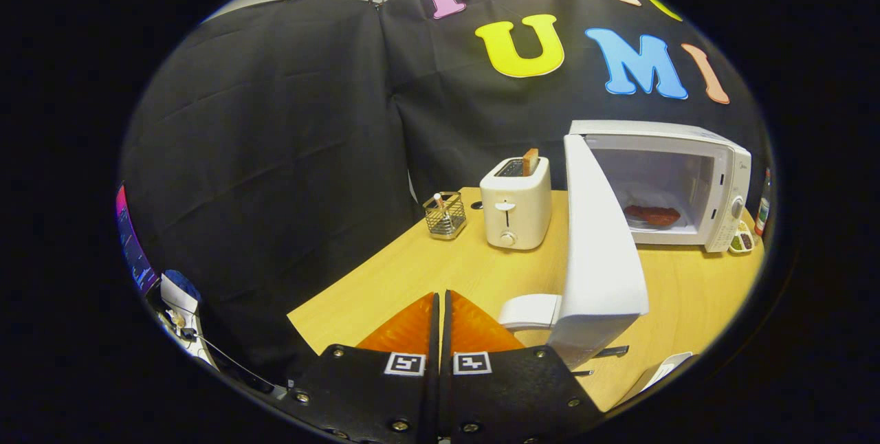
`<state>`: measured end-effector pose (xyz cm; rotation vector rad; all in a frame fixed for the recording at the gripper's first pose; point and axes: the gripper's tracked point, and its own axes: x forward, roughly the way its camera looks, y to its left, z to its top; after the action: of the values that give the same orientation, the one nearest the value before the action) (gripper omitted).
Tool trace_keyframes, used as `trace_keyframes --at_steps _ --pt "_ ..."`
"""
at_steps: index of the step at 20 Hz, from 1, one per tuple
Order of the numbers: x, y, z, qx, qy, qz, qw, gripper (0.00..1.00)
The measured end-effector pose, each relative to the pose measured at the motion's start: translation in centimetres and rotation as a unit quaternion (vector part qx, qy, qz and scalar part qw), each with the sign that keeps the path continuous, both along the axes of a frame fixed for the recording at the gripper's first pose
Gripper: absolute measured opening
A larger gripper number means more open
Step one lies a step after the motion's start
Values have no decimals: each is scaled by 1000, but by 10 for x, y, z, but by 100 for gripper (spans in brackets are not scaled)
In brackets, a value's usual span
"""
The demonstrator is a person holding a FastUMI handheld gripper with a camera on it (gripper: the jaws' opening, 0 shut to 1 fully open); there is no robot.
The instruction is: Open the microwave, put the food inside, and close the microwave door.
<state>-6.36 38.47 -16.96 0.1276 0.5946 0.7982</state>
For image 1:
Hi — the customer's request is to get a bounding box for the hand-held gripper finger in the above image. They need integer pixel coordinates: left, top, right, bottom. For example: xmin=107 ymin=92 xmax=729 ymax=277
xmin=285 ymin=291 xmax=441 ymax=444
xmin=440 ymin=289 xmax=606 ymax=444

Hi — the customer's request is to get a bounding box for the white toaster oven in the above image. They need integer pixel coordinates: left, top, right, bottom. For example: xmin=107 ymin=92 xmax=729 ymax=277
xmin=498 ymin=120 xmax=753 ymax=370

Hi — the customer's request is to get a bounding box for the brown meat piece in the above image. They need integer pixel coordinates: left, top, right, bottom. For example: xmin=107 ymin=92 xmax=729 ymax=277
xmin=624 ymin=205 xmax=681 ymax=227

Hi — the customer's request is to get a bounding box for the white pop-up toaster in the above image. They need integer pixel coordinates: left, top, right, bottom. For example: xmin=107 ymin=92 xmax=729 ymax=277
xmin=479 ymin=156 xmax=553 ymax=251

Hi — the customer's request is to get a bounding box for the white rectangular plate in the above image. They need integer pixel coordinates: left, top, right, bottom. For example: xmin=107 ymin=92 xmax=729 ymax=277
xmin=612 ymin=351 xmax=694 ymax=407

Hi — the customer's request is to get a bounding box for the glass turntable plate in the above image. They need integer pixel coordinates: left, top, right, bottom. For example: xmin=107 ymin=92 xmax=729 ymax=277
xmin=615 ymin=203 xmax=692 ymax=233

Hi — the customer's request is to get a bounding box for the white and blue box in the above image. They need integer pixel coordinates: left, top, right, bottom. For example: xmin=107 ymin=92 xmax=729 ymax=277
xmin=159 ymin=269 xmax=201 ymax=314

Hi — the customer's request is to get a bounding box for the computer monitor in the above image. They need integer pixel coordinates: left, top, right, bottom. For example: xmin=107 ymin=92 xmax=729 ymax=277
xmin=115 ymin=183 xmax=159 ymax=297

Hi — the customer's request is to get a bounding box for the white divided dish of beans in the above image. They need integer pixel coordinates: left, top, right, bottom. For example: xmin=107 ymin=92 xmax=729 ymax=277
xmin=727 ymin=221 xmax=756 ymax=255

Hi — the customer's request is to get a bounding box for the clear plastic water bottle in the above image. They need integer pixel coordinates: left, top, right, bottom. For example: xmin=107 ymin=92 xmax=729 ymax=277
xmin=753 ymin=168 xmax=772 ymax=237

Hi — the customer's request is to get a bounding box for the wire mesh utensil basket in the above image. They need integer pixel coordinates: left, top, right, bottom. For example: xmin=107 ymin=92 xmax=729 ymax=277
xmin=422 ymin=191 xmax=468 ymax=241

